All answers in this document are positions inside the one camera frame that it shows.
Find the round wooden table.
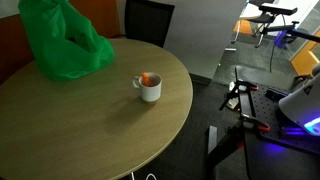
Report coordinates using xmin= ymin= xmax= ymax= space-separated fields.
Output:
xmin=0 ymin=39 xmax=193 ymax=180

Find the green plastic bag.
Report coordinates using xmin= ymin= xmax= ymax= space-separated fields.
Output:
xmin=18 ymin=0 xmax=115 ymax=81

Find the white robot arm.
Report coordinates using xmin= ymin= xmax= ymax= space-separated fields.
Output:
xmin=279 ymin=64 xmax=320 ymax=136

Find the black office chair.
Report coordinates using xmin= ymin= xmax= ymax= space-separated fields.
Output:
xmin=125 ymin=0 xmax=175 ymax=47

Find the white floor cable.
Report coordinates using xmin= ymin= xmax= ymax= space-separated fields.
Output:
xmin=130 ymin=171 xmax=158 ymax=180

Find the black clamp orange tip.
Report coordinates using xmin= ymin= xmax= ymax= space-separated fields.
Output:
xmin=219 ymin=79 xmax=258 ymax=112
xmin=240 ymin=114 xmax=270 ymax=132

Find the orange marker in mug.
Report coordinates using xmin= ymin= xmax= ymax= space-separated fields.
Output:
xmin=141 ymin=72 xmax=151 ymax=87

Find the black clamp orange tip near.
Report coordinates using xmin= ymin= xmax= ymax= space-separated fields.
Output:
xmin=240 ymin=114 xmax=270 ymax=132

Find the black clamp orange tip far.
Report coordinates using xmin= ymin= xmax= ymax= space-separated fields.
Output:
xmin=219 ymin=79 xmax=258 ymax=112

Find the white ceramic mug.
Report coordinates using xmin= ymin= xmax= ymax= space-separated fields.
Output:
xmin=132 ymin=72 xmax=162 ymax=103

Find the black perforated mounting board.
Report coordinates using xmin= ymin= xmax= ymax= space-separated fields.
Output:
xmin=239 ymin=83 xmax=320 ymax=155

